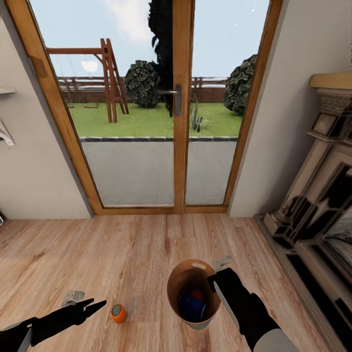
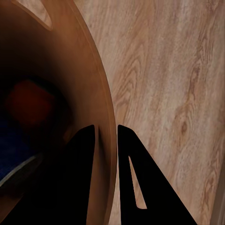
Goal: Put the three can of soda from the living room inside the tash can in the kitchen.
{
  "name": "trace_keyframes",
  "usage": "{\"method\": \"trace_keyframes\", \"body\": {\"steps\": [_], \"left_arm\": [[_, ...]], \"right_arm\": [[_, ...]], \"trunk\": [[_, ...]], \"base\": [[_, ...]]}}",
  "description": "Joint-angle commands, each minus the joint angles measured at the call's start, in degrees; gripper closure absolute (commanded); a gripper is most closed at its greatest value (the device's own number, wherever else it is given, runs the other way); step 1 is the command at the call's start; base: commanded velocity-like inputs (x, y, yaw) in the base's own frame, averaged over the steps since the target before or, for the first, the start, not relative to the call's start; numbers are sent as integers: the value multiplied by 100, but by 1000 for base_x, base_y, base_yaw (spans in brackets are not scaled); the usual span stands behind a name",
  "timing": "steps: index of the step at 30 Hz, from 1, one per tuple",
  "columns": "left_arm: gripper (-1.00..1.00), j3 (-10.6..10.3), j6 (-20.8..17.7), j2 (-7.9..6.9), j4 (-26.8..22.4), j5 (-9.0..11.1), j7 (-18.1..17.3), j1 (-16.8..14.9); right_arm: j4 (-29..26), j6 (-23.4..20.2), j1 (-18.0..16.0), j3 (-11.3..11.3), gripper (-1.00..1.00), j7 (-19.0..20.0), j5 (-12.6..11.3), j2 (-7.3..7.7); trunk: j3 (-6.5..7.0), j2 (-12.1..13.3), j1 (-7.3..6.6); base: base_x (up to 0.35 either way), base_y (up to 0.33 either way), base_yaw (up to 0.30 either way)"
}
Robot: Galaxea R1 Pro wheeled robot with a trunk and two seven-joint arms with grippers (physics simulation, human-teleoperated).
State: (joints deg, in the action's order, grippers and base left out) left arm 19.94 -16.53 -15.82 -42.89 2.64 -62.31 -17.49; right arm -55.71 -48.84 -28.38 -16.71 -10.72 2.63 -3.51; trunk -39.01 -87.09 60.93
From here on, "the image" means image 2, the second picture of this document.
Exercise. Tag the can of soda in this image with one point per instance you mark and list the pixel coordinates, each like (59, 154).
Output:
(19, 153)
(31, 105)

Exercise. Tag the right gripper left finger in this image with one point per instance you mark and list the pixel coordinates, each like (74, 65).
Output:
(60, 195)

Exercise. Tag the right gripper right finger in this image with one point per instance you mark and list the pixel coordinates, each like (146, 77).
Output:
(164, 207)

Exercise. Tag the trash can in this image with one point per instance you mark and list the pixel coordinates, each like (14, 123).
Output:
(65, 60)

